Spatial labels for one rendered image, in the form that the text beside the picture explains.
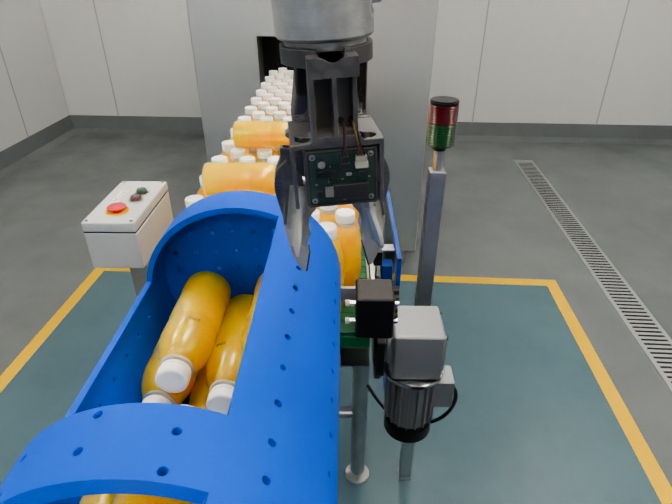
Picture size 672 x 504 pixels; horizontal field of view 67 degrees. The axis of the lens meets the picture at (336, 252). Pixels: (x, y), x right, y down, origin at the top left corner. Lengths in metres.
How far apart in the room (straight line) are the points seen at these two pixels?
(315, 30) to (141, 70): 5.01
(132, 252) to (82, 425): 0.64
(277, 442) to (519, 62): 4.81
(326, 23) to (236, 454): 0.31
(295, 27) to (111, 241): 0.73
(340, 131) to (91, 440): 0.29
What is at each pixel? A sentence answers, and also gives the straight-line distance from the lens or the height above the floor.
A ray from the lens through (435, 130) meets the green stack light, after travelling 1.14.
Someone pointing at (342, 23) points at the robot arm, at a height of 1.48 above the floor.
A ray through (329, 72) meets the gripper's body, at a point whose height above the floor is 1.46.
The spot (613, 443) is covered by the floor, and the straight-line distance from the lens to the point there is 2.20.
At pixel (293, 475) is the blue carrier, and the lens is 0.42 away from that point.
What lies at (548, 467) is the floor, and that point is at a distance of 2.03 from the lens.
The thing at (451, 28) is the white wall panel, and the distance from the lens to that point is 4.92.
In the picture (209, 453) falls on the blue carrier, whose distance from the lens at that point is 0.39.
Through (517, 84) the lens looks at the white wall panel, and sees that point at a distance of 5.13.
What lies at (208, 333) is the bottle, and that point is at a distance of 0.66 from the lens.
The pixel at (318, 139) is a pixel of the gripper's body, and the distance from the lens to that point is 0.38.
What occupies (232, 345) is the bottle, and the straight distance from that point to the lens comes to 0.67.
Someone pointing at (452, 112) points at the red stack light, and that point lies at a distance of 1.13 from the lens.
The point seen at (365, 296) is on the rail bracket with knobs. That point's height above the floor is 1.00.
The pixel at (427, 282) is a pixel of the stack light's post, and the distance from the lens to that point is 1.32.
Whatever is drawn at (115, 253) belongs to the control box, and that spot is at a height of 1.03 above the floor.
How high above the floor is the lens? 1.53
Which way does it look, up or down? 31 degrees down
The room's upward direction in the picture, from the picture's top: straight up
